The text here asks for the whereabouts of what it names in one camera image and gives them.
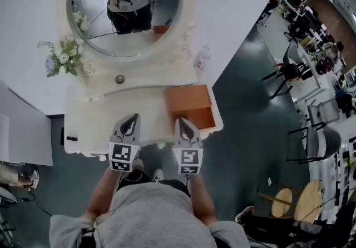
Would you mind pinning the clear plastic bottle red label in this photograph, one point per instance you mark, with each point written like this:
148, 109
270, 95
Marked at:
200, 60

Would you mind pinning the white and blue flower bouquet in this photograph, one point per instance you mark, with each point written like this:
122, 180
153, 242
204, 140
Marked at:
63, 57

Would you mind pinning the round wooden stool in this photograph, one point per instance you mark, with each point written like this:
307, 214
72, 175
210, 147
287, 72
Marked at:
308, 199
281, 202

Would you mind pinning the oval mirror white frame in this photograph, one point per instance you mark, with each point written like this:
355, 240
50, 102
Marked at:
91, 5

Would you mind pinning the clear glass vase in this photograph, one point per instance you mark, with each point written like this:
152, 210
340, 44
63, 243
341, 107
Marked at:
80, 80

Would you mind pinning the person's left forearm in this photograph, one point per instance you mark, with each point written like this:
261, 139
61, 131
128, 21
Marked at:
101, 194

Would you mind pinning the white partition panel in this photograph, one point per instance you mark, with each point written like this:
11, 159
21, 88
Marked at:
25, 130

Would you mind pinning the person's black shorts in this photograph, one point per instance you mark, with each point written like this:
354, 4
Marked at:
172, 185

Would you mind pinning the person's grey shirt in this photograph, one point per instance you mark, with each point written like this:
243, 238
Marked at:
150, 219

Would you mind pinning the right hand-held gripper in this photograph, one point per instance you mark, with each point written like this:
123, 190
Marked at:
187, 159

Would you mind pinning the grey boxy chair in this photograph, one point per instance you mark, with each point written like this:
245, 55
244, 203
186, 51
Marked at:
325, 112

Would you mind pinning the person's right shoe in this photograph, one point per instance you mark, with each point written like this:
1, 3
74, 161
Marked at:
158, 176

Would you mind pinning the orange wooden box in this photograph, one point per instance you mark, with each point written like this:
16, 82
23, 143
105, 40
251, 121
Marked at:
189, 99

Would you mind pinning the dark chair black legs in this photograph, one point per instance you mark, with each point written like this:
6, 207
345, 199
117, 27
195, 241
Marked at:
292, 70

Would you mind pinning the white paper scrap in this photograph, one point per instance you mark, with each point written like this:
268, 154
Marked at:
269, 181

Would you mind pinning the white office desk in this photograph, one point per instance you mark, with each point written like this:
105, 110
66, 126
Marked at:
308, 66

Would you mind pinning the person's right forearm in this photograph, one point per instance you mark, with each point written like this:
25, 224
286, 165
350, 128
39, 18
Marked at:
201, 199

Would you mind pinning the grey round-back chair black legs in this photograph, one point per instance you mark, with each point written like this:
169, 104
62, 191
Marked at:
325, 141

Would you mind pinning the small round dark jar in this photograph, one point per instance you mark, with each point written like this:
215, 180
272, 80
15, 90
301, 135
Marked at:
119, 79

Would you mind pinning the small black bar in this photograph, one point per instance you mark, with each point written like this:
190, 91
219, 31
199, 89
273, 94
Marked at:
72, 138

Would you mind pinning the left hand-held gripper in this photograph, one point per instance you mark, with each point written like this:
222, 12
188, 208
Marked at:
122, 155

